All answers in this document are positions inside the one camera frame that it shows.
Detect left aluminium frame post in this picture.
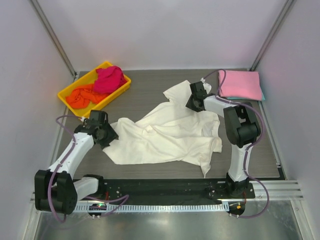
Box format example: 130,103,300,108
29,0,77,79

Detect slotted white cable duct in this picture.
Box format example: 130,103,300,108
73,202,230,214

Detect white t shirt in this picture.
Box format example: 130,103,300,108
103,80,223,175

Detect magenta t shirt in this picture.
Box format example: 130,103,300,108
93,66,127,94

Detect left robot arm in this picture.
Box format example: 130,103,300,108
34,111,119,215

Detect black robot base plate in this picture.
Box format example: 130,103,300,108
92,178,256,200

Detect orange t shirt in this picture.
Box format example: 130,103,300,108
65,83,109,109

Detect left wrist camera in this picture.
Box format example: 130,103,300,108
89,110,109,125

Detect aluminium frame post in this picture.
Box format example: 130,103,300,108
29,0,77,79
249,0,297,72

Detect right aluminium frame post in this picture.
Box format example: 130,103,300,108
249,0,297,72

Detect folded pink t shirt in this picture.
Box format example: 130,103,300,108
218,70,262,98

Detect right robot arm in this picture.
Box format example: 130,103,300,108
186,81,262,198

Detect aluminium rail front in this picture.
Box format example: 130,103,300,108
29,180,305,204

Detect folded teal t shirt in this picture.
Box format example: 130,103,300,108
227,91,266,101

